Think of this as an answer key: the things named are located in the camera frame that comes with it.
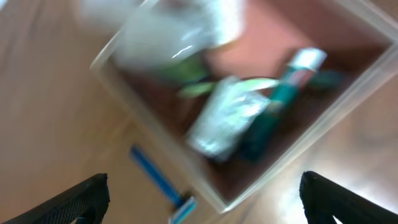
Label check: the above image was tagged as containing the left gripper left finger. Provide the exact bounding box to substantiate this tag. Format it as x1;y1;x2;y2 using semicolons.
5;173;110;224

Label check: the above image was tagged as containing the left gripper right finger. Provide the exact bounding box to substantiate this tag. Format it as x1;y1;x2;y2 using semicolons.
299;171;397;224

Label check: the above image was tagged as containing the blue disposable razor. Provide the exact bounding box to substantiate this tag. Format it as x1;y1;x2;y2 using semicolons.
129;145;198;224

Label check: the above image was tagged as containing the white green sachet packet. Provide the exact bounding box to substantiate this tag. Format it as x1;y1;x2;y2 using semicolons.
187;89;270;161

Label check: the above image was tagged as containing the red green toothpaste tube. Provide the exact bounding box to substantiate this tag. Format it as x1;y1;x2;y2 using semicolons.
240;47;327;161

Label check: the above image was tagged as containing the green white toothbrush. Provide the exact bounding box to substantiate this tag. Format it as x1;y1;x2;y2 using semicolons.
177;77;280;98

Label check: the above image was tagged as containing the clear pump bottle dark liquid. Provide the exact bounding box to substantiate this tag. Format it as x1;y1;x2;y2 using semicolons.
112;9;211;85

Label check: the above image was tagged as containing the white squeeze tube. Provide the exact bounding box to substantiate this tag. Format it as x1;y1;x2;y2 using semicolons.
196;0;246;48

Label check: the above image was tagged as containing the white box with pink interior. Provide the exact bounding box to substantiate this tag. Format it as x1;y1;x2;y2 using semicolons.
90;0;397;213

